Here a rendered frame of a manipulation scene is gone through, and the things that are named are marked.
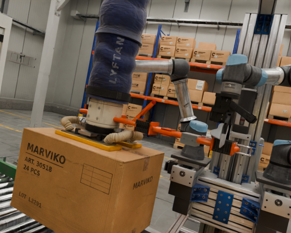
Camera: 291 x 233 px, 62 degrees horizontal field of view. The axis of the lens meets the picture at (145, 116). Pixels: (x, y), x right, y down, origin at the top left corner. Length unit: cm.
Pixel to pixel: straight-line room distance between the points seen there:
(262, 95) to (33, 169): 138
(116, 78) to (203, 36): 911
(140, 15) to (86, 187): 81
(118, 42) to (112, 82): 19
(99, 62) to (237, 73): 62
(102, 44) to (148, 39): 807
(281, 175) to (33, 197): 128
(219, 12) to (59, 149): 965
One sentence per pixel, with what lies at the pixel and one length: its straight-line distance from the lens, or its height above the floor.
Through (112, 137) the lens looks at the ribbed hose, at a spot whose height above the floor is 114.
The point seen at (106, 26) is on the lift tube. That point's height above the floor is 163.
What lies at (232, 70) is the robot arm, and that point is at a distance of 98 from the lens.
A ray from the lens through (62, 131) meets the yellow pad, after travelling 123.
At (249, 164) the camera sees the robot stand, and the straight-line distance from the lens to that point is 171.
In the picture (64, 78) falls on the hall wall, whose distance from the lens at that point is 1279.
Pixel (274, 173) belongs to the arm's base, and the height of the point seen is 108.
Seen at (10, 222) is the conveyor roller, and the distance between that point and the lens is 161.
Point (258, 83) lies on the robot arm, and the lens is 108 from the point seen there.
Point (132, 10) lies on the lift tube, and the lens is 120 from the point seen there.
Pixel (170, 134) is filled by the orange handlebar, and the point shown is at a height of 121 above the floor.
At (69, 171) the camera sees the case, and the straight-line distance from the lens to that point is 111.
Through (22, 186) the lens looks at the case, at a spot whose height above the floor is 81.
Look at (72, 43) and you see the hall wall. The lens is 1289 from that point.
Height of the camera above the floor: 132
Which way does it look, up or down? 3 degrees down
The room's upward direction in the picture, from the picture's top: 11 degrees clockwise
